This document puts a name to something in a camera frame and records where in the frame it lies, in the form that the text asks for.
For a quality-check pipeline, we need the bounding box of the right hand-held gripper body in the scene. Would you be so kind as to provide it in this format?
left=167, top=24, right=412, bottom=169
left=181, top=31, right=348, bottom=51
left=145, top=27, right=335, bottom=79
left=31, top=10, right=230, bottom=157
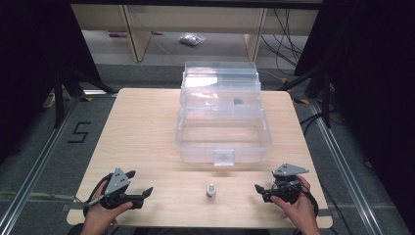
left=267, top=163, right=310, bottom=206

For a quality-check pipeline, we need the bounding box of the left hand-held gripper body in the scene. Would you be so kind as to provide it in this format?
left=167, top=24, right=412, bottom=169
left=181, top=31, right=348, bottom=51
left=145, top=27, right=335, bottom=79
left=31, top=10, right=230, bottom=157
left=99, top=167, right=145, bottom=211

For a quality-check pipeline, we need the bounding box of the clear plastic storage box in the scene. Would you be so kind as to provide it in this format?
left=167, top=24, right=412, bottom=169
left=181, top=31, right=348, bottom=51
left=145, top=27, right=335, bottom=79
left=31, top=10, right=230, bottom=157
left=174, top=61, right=274, bottom=167

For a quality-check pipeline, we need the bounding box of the person's right hand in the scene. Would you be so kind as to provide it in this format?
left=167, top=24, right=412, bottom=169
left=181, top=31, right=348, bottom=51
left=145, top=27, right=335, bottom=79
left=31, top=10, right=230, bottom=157
left=269, top=175, right=323, bottom=235

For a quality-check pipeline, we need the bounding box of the person's left hand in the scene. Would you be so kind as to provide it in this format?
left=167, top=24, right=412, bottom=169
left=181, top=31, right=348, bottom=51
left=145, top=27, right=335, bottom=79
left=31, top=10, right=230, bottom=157
left=80, top=180, right=134, bottom=235

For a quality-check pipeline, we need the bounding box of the black metal stand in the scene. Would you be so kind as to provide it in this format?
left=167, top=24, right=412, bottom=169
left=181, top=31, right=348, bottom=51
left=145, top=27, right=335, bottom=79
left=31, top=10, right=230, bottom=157
left=53, top=64, right=119, bottom=129
left=276, top=63, right=333, bottom=130

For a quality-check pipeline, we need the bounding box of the dark curtain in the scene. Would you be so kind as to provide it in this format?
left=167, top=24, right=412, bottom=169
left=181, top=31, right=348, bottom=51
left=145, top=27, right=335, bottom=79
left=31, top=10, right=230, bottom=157
left=293, top=0, right=415, bottom=234
left=0, top=0, right=104, bottom=165

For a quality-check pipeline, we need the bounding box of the clear plastic bag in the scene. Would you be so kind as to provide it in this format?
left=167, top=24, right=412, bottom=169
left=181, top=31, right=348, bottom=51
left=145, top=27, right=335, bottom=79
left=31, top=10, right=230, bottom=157
left=178, top=32, right=208, bottom=47

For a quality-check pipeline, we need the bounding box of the wooden shelf unit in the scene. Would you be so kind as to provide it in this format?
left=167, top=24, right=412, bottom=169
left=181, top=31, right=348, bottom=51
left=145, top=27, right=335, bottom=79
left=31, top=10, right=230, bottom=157
left=70, top=3, right=320, bottom=63

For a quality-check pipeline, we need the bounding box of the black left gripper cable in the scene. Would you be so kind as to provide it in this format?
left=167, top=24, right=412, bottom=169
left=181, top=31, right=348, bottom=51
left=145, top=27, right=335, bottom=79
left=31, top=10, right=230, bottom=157
left=82, top=173, right=114, bottom=218

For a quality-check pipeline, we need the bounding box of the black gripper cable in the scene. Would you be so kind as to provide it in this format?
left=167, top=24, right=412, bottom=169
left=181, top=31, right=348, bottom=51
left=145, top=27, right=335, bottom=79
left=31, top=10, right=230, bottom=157
left=301, top=182, right=320, bottom=219
left=82, top=173, right=114, bottom=218

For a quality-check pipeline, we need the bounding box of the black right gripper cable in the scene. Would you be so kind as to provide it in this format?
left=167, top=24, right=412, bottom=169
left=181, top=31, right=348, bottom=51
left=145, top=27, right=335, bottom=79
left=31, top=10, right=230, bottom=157
left=301, top=182, right=320, bottom=219

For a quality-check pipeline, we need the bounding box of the metal floor rail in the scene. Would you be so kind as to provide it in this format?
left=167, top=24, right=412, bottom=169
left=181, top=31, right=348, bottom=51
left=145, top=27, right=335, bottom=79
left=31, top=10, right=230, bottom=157
left=307, top=98, right=385, bottom=235
left=0, top=95, right=83, bottom=235

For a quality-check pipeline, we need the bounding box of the black floor cable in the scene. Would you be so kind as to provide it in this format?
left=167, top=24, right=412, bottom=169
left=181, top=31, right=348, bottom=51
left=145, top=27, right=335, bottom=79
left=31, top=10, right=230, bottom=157
left=299, top=112, right=325, bottom=136

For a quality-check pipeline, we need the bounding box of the bundle of black cables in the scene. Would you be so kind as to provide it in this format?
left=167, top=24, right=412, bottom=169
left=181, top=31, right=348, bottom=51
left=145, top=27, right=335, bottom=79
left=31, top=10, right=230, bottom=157
left=259, top=8, right=305, bottom=69

